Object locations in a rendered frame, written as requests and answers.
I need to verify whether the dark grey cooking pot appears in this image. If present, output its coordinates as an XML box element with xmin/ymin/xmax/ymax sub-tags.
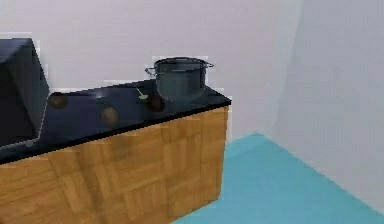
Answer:
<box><xmin>144</xmin><ymin>56</ymin><xmax>215</xmax><ymax>102</ymax></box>

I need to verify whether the small green utensil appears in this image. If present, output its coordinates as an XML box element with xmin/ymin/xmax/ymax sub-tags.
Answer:
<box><xmin>135</xmin><ymin>87</ymin><xmax>149</xmax><ymax>101</ymax></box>

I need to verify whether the wooden counter with black top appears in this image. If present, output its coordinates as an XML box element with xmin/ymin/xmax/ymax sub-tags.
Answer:
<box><xmin>0</xmin><ymin>79</ymin><xmax>233</xmax><ymax>224</ymax></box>

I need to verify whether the black microwave oven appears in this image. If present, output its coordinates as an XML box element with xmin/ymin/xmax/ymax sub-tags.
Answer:
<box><xmin>0</xmin><ymin>37</ymin><xmax>51</xmax><ymax>148</ymax></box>

